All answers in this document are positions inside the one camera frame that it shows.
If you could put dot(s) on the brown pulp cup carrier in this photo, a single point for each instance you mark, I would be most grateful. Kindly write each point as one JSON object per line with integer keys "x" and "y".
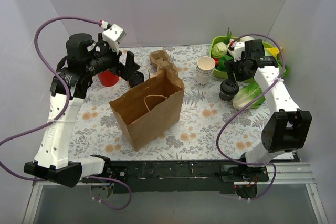
{"x": 162, "y": 60}

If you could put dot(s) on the brown paper bag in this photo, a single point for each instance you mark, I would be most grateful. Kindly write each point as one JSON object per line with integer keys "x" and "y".
{"x": 148, "y": 109}

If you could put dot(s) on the white paper cup stack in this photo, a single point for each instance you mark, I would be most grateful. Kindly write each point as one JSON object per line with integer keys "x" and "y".
{"x": 204, "y": 69}

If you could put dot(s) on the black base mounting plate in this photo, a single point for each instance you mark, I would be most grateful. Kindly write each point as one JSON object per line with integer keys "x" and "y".
{"x": 184, "y": 176}

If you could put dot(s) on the yellow pepper toy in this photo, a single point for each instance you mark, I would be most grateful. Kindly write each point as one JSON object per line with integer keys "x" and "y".
{"x": 274, "y": 51}

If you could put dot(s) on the napa cabbage toy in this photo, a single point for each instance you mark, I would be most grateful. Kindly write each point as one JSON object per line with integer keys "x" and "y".
{"x": 278, "y": 61}

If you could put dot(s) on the red plastic straw cup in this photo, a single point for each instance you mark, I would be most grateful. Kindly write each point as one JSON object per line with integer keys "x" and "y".
{"x": 108, "y": 79}

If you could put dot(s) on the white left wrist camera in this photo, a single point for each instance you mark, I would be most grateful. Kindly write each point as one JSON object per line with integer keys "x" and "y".
{"x": 113, "y": 35}

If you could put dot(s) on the round green cabbage toy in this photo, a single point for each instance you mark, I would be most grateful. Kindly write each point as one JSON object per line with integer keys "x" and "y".
{"x": 219, "y": 50}

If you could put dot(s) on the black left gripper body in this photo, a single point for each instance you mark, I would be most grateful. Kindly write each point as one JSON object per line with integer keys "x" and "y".
{"x": 122, "y": 67}

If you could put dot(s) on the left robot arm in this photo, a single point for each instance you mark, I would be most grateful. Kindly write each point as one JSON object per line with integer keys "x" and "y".
{"x": 85, "y": 59}

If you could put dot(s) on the small bok choy toy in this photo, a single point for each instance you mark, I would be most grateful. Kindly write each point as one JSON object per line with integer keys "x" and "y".
{"x": 246, "y": 95}

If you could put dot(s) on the black plastic cup lids stack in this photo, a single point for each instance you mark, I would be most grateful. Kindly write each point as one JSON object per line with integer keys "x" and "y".
{"x": 136, "y": 79}

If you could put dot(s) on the black takeout coffee cup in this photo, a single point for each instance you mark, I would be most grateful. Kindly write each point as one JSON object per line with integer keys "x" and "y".
{"x": 228, "y": 89}

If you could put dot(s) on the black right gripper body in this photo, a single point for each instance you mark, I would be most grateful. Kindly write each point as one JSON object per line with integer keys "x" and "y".
{"x": 231, "y": 67}

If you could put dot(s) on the green bok choy toy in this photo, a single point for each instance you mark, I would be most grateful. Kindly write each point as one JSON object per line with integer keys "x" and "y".
{"x": 221, "y": 62}

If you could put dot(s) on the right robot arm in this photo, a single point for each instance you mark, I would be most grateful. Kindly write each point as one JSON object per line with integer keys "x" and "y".
{"x": 288, "y": 126}

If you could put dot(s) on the floral patterned table mat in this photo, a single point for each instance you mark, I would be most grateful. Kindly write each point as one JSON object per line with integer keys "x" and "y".
{"x": 208, "y": 128}

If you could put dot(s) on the green vegetable tray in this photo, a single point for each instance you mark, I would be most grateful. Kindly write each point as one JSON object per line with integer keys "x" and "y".
{"x": 218, "y": 39}

